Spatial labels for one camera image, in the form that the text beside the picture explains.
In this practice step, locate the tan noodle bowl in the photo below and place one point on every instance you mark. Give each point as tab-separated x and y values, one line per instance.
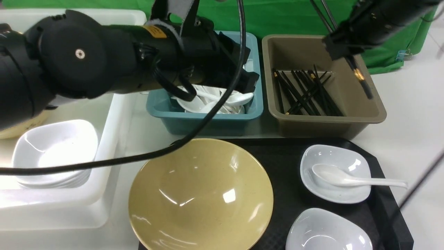
208	195

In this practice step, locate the white soup spoon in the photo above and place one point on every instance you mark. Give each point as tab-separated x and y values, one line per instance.
335	176

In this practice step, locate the white dish tray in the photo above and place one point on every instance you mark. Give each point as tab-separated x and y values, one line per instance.
319	229
347	160

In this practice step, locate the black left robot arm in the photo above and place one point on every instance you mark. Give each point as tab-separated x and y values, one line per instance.
68	57

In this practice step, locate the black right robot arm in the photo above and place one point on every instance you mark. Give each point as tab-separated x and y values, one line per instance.
372	23

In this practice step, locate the pile of white spoons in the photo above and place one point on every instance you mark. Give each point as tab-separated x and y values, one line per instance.
207	97

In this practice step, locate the green cloth backdrop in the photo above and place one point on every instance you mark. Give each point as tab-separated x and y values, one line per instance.
263	17

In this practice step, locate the pile of black chopsticks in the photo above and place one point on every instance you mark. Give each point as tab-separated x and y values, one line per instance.
303	92

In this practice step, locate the brown plastic bin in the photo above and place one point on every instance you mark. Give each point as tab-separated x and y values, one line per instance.
303	52

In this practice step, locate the blue binder clip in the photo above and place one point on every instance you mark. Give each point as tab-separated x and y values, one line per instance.
403	55

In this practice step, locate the stack of white dishes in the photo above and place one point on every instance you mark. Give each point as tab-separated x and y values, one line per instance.
57	144

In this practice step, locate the stack of tan bowls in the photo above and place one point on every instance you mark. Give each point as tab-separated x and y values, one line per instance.
18	130

